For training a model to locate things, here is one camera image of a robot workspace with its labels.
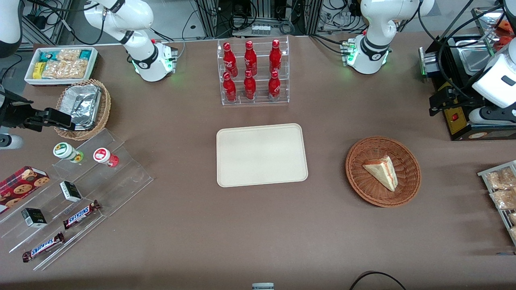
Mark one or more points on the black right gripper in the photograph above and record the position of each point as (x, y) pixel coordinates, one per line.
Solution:
(15, 114)

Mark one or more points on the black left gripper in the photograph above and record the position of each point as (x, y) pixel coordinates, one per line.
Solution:
(458, 98)

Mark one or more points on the triangular sandwich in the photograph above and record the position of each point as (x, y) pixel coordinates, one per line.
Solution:
(383, 171)

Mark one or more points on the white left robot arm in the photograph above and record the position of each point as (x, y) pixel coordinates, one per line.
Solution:
(371, 28)

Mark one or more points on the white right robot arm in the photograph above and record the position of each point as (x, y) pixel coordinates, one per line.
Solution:
(142, 60)

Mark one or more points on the light wicker basket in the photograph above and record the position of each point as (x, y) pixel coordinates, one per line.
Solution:
(105, 108)

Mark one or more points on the brown round wicker basket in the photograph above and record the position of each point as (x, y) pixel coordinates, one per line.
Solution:
(363, 185)

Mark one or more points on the beige plastic tray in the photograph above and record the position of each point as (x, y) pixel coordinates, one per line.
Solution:
(262, 155)

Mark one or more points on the black food warmer machine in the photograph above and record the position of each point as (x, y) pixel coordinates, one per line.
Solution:
(459, 129)

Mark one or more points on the white cup green lid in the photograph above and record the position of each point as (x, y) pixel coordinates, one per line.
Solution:
(66, 151)

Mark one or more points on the aluminium foil container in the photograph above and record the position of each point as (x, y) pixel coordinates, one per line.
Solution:
(82, 104)

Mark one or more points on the grey metal box green light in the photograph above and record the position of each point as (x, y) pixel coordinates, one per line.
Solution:
(429, 64)

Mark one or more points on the white rectangular snack bin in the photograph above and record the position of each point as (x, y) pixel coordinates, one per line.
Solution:
(30, 78)

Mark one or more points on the yellow snack packet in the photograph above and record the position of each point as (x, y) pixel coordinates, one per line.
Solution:
(38, 70)

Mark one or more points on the clear bag of crackers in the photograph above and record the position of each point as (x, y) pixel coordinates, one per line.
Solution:
(66, 68)

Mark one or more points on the steel food pan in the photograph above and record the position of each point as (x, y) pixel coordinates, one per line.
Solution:
(473, 56)

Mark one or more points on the teal snack packet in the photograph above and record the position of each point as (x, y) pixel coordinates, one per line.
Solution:
(85, 54)
(46, 56)

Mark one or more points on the white cup red lid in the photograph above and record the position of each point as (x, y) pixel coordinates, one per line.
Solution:
(104, 156)

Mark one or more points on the red cookie box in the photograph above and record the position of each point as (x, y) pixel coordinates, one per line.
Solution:
(22, 185)

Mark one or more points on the small black white box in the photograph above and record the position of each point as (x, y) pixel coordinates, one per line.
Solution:
(34, 217)
(70, 191)

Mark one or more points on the clear acrylic stepped display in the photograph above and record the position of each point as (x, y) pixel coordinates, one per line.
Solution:
(121, 177)

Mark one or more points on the clear bag of fried snacks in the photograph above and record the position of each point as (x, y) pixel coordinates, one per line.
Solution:
(504, 199)
(502, 179)

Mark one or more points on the snickers chocolate bar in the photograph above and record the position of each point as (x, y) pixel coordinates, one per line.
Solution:
(43, 247)
(80, 214)

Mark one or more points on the red cola bottle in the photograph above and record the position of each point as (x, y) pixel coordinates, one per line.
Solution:
(249, 86)
(275, 56)
(229, 88)
(229, 60)
(250, 58)
(274, 86)

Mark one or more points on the clear acrylic bottle rack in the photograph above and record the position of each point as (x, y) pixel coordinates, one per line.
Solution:
(261, 70)

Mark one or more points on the white power strip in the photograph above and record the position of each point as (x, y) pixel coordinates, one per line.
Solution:
(261, 29)

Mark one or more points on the small grey white object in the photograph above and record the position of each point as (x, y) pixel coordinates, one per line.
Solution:
(263, 286)

